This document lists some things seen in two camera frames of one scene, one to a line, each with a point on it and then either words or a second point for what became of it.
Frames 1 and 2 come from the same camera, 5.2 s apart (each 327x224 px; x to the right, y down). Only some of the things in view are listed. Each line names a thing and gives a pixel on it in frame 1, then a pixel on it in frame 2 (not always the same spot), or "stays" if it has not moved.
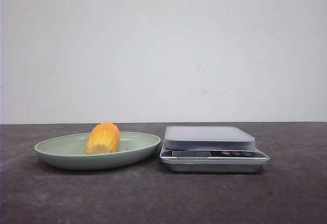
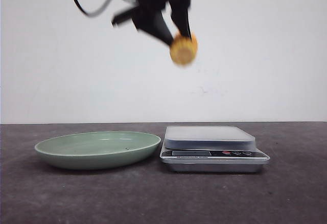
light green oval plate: (69, 152) stays
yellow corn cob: (103, 139) to (183, 50)
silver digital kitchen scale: (211, 149) stays
